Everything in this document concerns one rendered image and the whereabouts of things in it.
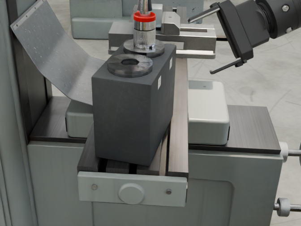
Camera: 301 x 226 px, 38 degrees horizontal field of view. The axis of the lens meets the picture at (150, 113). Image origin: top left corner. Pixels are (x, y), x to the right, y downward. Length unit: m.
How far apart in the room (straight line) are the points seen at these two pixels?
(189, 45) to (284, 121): 1.78
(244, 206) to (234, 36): 0.76
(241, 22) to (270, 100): 2.53
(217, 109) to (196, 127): 0.10
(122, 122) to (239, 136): 0.62
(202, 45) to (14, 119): 0.62
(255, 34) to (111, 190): 0.42
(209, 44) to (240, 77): 2.25
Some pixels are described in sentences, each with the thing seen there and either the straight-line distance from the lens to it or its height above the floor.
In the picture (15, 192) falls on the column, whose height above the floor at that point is 0.59.
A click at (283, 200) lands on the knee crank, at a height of 0.57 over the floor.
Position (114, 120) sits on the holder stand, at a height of 1.06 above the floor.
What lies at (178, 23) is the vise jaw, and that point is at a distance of 1.43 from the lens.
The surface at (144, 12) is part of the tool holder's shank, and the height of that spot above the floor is 1.23.
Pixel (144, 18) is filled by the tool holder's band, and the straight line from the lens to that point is 0.91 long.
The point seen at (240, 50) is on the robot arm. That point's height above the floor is 1.20.
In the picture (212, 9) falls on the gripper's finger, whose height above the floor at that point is 1.27.
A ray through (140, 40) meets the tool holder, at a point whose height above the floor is 1.18.
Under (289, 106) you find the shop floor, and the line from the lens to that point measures 3.32.
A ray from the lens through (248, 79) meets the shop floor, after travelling 3.66.
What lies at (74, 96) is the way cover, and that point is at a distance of 1.30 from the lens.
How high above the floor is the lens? 1.50
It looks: 30 degrees down
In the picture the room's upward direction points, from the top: 1 degrees clockwise
